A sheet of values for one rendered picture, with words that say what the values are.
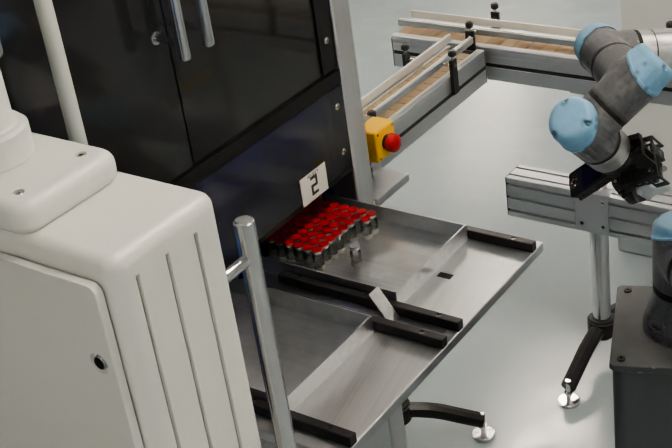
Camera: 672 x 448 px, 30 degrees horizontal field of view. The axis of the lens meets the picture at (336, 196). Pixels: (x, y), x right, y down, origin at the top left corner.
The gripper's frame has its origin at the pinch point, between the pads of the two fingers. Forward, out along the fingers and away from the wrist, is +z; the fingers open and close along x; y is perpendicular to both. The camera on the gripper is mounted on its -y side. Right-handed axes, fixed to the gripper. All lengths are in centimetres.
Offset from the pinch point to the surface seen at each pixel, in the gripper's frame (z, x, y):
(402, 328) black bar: -13.3, -18.5, -42.6
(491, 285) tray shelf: 3.8, -8.5, -33.1
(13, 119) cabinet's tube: -112, -18, -31
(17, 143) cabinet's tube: -112, -22, -30
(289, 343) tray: -21, -19, -62
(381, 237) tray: 5, 8, -57
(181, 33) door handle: -65, 20, -48
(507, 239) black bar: 11.3, 2.6, -32.6
